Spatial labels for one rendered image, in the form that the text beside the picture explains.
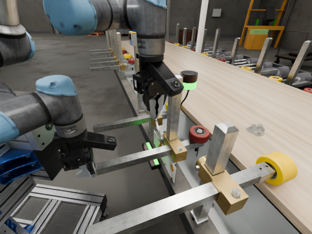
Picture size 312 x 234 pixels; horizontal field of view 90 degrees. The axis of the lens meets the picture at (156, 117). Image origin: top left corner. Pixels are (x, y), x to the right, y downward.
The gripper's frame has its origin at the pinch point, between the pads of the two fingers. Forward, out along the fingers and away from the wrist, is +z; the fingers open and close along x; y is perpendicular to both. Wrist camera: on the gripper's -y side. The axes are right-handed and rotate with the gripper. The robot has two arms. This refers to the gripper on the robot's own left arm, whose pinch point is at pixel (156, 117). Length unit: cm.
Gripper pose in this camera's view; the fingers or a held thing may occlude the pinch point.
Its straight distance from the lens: 53.6
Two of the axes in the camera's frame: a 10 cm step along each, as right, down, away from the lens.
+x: -7.7, 3.6, -5.3
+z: 0.0, 8.3, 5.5
